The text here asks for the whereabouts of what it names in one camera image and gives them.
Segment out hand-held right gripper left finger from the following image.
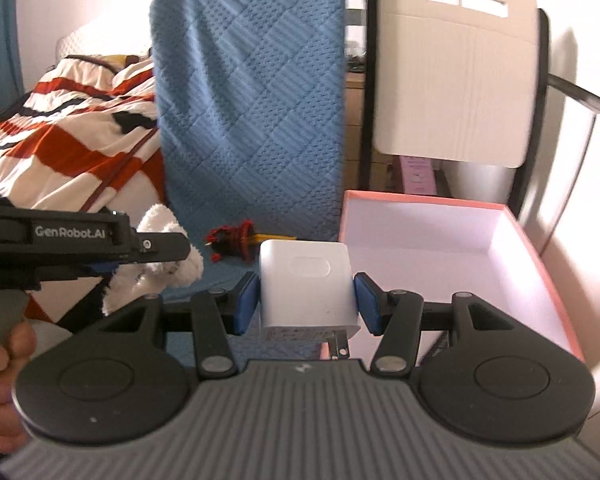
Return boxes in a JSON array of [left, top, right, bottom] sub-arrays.
[[97, 272, 262, 377]]

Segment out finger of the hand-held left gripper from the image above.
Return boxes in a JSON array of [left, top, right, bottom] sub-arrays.
[[91, 231, 192, 275]]

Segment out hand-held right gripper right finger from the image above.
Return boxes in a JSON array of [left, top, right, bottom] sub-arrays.
[[354, 272, 505, 377]]

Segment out white fluffy headband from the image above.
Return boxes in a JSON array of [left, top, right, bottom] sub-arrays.
[[102, 203, 205, 314]]

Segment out white charger adapter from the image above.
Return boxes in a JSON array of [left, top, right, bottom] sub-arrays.
[[258, 240, 364, 361]]

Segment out pink cardboard box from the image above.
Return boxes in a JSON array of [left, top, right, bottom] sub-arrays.
[[320, 189, 587, 364]]

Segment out person's left hand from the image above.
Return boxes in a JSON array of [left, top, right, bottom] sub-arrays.
[[0, 320, 39, 456]]

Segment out yellow screwdriver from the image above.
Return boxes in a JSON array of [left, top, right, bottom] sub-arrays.
[[249, 232, 299, 247]]

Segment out red white black striped blanket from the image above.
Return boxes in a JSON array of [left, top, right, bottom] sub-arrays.
[[0, 54, 170, 322]]

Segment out pink packet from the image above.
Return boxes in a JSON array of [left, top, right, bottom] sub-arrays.
[[399, 155, 439, 196]]

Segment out blue textured chair cover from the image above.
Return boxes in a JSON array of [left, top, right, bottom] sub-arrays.
[[149, 0, 347, 348]]

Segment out wooden cabinet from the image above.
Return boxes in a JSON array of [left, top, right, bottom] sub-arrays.
[[344, 71, 370, 192]]

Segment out white quilted headboard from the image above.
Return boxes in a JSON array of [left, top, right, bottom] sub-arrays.
[[54, 22, 154, 62]]

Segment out dark red cord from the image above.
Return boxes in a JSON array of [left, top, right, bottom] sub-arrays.
[[80, 129, 160, 213]]

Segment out curved metal rail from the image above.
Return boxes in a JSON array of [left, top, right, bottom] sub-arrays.
[[549, 74, 600, 127]]

